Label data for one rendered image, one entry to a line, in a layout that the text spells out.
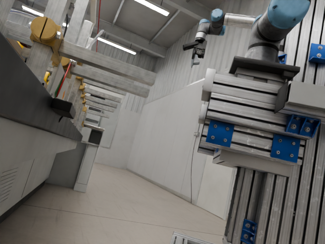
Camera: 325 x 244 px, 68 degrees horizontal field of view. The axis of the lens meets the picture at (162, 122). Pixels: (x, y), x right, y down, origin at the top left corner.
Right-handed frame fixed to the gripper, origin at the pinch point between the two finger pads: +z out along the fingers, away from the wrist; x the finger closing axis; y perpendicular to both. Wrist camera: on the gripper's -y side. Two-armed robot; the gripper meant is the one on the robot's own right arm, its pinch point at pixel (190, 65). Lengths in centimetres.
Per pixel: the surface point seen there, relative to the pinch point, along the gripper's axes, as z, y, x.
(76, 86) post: 43, -51, -46
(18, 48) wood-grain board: 43, -55, -84
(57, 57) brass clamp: 52, -21, -108
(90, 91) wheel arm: 37, -58, -17
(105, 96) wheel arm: 37, -49, -13
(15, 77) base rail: 64, -9, -131
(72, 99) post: 50, -51, -46
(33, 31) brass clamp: 51, -21, -118
